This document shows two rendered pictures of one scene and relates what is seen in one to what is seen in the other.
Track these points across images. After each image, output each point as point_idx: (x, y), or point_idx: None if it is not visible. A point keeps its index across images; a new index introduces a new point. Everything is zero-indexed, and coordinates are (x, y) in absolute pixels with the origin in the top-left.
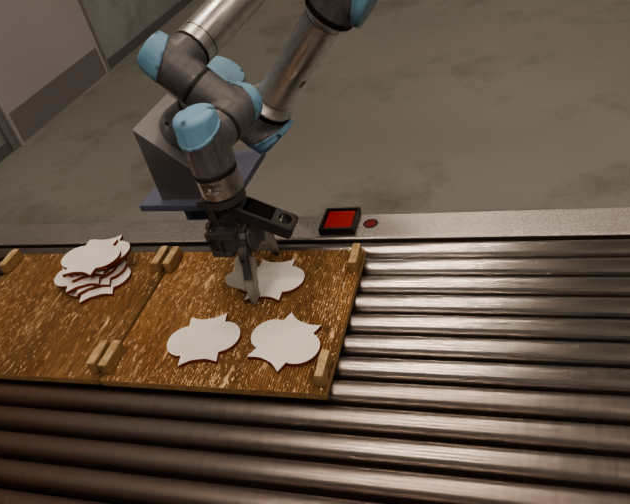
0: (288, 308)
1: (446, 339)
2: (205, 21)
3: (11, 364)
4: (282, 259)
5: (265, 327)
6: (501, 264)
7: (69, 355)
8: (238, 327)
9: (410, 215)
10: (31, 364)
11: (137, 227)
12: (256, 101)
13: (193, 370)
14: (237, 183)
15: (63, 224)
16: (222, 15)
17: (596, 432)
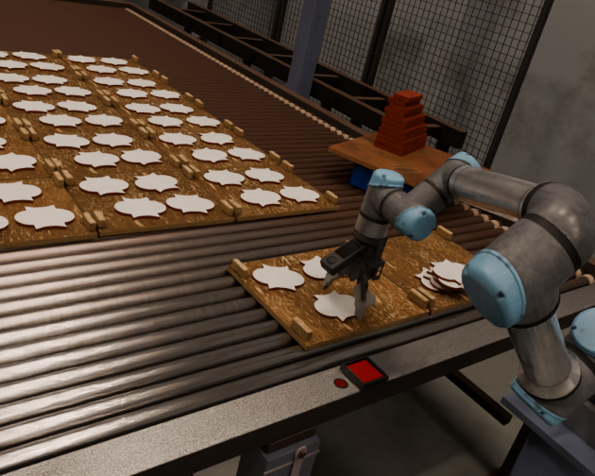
0: (303, 296)
1: (192, 312)
2: (467, 170)
3: (398, 241)
4: (353, 323)
5: (298, 280)
6: (198, 372)
7: None
8: (313, 276)
9: (318, 401)
10: (389, 243)
11: (501, 330)
12: (402, 218)
13: (307, 258)
14: (358, 224)
15: None
16: (470, 178)
17: (76, 290)
